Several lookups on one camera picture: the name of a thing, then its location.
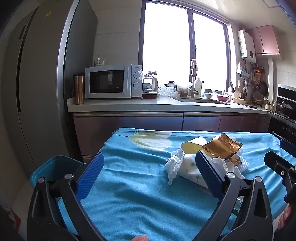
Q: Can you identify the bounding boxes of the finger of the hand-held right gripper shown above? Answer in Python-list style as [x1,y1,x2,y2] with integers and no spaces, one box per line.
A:
[279,138,296,158]
[264,151,296,186]

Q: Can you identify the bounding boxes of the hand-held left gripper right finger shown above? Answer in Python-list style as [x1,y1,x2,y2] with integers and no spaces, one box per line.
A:
[195,150,273,241]

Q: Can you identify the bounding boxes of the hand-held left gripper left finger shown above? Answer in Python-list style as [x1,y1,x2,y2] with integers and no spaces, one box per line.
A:
[26,152,107,241]

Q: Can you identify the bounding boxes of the white paper towel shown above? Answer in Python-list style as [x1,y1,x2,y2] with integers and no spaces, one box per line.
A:
[165,148,245,189]

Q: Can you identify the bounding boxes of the white dotted paper cup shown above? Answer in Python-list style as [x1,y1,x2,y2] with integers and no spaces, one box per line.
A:
[180,137,208,155]

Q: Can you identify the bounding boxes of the gold foil snack wrapper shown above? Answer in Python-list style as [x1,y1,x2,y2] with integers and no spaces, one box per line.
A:
[202,133,243,160]

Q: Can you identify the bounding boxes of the white foam fruit net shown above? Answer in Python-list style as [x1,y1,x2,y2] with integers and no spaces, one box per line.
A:
[228,148,250,174]

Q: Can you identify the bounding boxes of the blue plastic bin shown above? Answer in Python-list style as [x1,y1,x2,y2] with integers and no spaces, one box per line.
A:
[30,155,90,189]

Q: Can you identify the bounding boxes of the person's right hand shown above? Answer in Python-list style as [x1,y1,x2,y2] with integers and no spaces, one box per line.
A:
[278,204,296,231]

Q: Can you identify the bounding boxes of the black built-in oven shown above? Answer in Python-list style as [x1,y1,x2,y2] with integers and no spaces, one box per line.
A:
[268,116,296,145]

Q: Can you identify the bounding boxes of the wok with glass lid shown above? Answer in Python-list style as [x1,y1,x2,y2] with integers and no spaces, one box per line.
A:
[276,102,295,115]

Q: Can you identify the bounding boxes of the blue flower-print tablecloth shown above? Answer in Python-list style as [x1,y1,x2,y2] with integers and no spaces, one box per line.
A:
[55,127,296,241]

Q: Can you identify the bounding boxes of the cream utensil holder with spatulas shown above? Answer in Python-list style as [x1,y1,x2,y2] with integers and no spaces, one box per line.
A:
[232,80,248,104]

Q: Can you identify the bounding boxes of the brown base cabinets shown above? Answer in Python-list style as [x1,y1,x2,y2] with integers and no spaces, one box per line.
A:
[73,112,270,163]

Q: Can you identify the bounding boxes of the steel kitchen sink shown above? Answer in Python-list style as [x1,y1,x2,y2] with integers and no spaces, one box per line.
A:
[174,97,232,105]

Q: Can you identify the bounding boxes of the white kitchen countertop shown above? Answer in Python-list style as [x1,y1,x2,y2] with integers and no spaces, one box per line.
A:
[67,95,273,114]

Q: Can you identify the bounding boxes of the copper thermos mug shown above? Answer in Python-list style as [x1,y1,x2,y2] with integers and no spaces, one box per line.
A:
[73,73,85,105]

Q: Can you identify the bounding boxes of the white soap bottle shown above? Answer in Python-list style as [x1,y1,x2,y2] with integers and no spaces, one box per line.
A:
[194,77,204,98]

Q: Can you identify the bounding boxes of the clear plastic bag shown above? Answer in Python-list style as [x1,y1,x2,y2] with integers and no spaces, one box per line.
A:
[158,84,179,97]

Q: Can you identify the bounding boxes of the white microwave oven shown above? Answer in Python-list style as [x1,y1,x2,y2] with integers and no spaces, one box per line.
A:
[84,64,143,99]

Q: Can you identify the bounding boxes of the grey refrigerator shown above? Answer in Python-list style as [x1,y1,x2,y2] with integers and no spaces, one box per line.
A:
[0,0,99,172]

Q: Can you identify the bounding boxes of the dark red food container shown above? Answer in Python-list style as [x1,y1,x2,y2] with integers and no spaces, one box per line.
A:
[142,91,159,100]

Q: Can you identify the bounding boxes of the metal kitchen faucet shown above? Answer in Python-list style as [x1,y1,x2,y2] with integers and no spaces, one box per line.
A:
[190,59,200,98]

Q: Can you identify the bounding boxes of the glass kettle with lid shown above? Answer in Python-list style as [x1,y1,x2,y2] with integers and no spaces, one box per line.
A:
[142,71,159,93]

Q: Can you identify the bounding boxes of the dark-framed kitchen window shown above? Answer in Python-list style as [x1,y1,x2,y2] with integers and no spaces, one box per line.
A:
[138,0,232,93]

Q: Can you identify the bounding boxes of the wall rack with utensils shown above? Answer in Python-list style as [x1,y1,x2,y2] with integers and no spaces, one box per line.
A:
[237,59,270,88]

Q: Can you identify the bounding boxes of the white wall water heater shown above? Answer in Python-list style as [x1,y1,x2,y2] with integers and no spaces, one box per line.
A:
[238,30,257,63]

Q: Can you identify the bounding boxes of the pink wall cabinet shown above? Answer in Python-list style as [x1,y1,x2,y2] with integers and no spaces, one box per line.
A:
[245,25,281,55]

